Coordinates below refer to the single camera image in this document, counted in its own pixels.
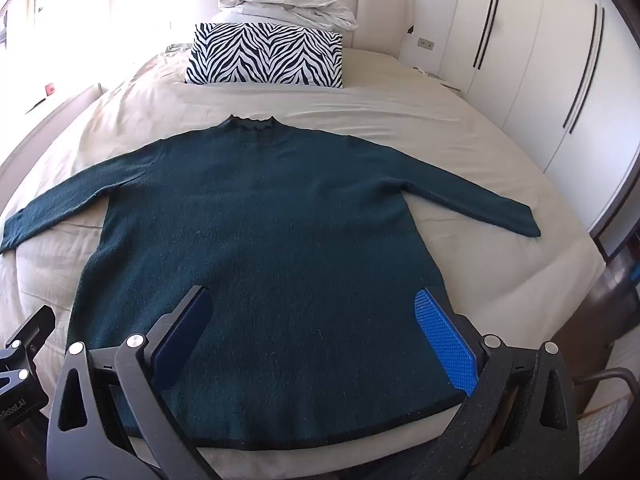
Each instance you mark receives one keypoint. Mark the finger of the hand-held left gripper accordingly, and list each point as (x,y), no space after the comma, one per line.
(32,327)

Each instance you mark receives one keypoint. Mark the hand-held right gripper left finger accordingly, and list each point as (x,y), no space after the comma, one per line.
(186,330)

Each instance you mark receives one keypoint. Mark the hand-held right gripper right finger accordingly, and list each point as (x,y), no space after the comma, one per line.
(445,345)

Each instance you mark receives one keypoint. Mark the dark green sweater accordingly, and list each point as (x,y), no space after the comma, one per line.
(275,235)

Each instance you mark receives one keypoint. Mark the grey mesh chair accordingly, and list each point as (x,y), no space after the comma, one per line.
(615,420)

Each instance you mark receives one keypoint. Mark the bed with beige sheet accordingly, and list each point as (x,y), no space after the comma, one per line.
(400,110)

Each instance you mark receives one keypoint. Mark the small red object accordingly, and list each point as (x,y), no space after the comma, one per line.
(49,88)

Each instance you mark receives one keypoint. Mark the zebra print pillow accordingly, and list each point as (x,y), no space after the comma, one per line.
(265,55)

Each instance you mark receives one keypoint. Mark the white wardrobe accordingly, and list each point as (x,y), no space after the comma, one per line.
(540,60)

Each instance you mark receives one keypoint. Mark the beige padded headboard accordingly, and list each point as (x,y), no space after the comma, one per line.
(380,10)

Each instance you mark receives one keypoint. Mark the crumpled white duvet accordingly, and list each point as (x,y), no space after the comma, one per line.
(295,5)

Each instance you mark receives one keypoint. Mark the white wall socket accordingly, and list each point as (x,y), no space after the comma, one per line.
(426,43)

